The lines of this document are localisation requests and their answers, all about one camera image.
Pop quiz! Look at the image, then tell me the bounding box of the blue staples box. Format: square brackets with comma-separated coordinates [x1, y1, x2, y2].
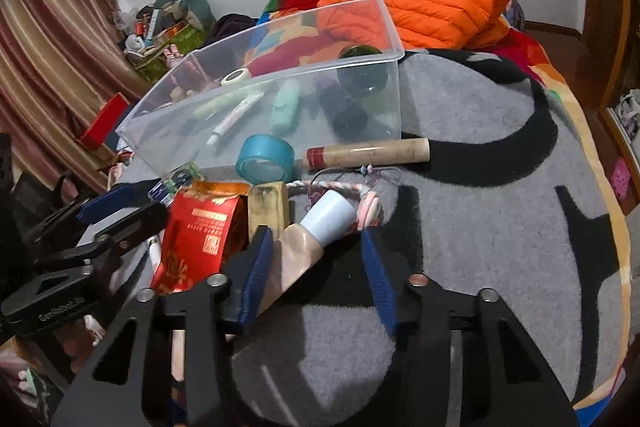
[148, 180, 177, 208]

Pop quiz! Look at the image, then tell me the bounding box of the green flower tin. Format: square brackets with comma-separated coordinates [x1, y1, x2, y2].
[163, 161, 205, 195]

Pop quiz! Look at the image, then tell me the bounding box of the red snack packet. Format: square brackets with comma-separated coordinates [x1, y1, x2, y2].
[151, 180, 250, 295]

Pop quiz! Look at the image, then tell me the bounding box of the wooden block stamp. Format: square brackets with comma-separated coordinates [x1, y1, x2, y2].
[247, 181, 291, 239]

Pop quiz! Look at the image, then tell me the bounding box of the pink white braided rope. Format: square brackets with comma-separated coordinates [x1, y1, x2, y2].
[285, 163, 404, 232]

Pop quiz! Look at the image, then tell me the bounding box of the beige tube with white cap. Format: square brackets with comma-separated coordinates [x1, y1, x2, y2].
[258, 190, 357, 314]

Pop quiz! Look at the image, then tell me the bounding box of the blue tape roll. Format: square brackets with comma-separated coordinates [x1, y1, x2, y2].
[235, 134, 295, 185]

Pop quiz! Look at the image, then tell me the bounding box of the pale green tube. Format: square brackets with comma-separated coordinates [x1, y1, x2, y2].
[193, 92, 246, 120]

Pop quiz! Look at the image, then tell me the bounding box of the white cream tube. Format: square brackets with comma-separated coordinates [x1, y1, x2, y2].
[206, 92, 264, 146]

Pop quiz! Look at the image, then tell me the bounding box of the beige cylinder with red band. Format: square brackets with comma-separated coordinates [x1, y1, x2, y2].
[303, 138, 431, 171]

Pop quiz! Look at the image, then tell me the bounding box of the white tape roll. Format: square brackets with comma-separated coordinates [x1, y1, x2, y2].
[220, 68, 252, 87]

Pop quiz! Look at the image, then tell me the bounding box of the clear plastic bin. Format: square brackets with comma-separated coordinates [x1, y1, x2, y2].
[116, 0, 405, 176]

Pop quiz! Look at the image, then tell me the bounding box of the green pump bottle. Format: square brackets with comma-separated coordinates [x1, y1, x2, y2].
[337, 44, 388, 98]

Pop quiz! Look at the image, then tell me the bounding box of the red box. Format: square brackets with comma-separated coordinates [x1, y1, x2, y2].
[80, 92, 130, 150]

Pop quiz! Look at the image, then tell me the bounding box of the grey and black blanket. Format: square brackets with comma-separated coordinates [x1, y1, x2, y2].
[232, 50, 628, 426]

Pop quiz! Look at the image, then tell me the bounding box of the striped brown curtain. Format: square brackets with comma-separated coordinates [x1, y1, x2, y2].
[1, 0, 150, 193]

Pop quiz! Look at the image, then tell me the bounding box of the pink bunny doll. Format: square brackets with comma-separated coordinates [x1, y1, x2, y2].
[163, 43, 184, 69]

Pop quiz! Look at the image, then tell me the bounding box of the mint green bottle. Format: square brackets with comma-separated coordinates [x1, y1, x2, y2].
[270, 80, 300, 135]

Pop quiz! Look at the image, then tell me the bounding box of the green storage basket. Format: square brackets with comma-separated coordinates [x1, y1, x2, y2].
[132, 24, 205, 83]

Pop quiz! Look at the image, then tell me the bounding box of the dark purple bottle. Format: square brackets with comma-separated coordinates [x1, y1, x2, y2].
[316, 76, 369, 139]

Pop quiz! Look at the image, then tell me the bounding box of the grey green cushion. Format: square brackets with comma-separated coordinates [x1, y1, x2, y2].
[153, 0, 216, 34]

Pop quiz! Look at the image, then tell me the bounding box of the dark purple clothing pile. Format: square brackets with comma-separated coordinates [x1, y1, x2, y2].
[204, 13, 258, 46]

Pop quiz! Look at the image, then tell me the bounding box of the pink slipper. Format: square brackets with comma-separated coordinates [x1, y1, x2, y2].
[610, 156, 631, 202]

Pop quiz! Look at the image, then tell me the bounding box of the colourful patchwork blanket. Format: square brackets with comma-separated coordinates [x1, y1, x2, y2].
[258, 0, 631, 418]

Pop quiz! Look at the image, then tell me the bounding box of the orange puffer jacket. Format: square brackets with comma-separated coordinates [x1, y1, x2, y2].
[319, 0, 510, 50]

